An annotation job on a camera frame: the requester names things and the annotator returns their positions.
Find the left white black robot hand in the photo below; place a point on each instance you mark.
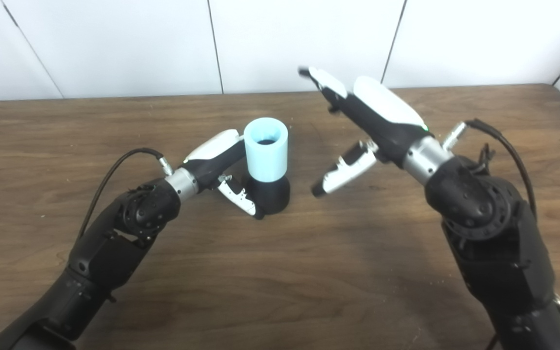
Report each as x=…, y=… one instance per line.
x=214, y=155

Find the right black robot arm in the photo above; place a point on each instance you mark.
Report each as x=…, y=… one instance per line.
x=484, y=214

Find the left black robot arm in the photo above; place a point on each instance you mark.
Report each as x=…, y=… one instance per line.
x=110, y=253

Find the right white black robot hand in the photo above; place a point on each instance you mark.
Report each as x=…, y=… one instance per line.
x=387, y=121

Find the black funnel-shaped nozzle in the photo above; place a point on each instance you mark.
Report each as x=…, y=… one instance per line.
x=272, y=197

